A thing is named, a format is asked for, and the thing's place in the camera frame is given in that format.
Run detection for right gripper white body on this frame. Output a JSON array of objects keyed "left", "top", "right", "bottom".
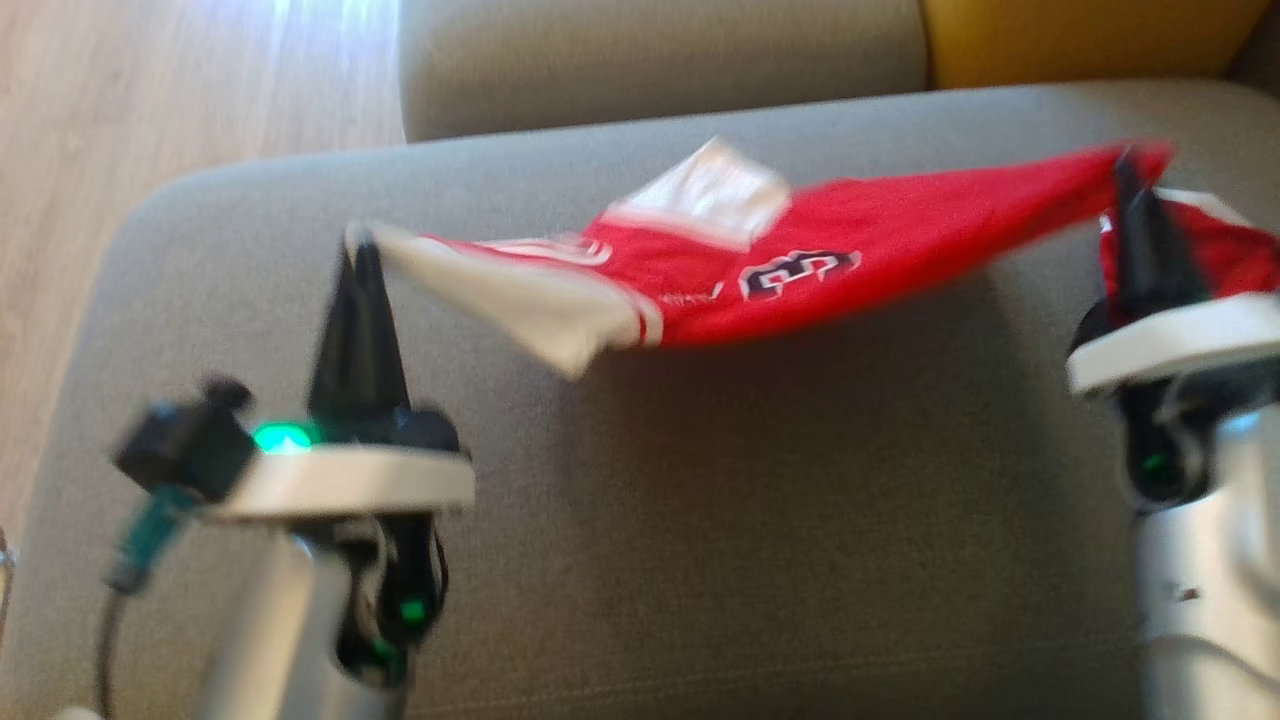
[{"left": 1065, "top": 292, "right": 1280, "bottom": 507}]

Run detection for red shorts with white stripes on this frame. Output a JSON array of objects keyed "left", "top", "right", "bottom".
[{"left": 1095, "top": 187, "right": 1280, "bottom": 303}]

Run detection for yellow sofa cushion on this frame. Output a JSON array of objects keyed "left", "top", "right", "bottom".
[{"left": 918, "top": 0, "right": 1273, "bottom": 92}]

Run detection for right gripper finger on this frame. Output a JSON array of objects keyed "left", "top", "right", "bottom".
[
  {"left": 1110, "top": 149, "right": 1158, "bottom": 322},
  {"left": 1144, "top": 189, "right": 1207, "bottom": 312}
]

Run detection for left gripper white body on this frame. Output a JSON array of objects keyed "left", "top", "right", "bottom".
[{"left": 204, "top": 408, "right": 477, "bottom": 522}]

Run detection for left black cable teal plug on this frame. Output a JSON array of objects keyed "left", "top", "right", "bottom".
[{"left": 94, "top": 484, "right": 203, "bottom": 720}]

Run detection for red and white numbered jersey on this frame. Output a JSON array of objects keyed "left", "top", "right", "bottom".
[{"left": 344, "top": 137, "right": 1177, "bottom": 380}]

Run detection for grey sofa backrest cushion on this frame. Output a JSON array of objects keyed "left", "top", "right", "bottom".
[{"left": 397, "top": 0, "right": 931, "bottom": 143}]

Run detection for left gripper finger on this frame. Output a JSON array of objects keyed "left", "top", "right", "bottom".
[
  {"left": 308, "top": 238, "right": 367, "bottom": 418},
  {"left": 361, "top": 243, "right": 412, "bottom": 420}
]

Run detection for grey sofa seat cushion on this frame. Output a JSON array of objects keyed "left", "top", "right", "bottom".
[{"left": 0, "top": 80, "right": 1280, "bottom": 720}]

